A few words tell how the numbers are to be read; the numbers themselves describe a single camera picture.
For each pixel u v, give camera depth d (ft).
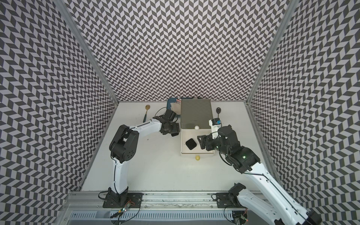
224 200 2.45
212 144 2.01
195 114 3.13
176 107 3.68
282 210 1.28
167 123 2.51
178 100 3.92
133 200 2.41
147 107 3.71
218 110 3.65
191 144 2.83
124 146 1.79
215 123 1.97
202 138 1.99
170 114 2.64
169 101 3.91
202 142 2.00
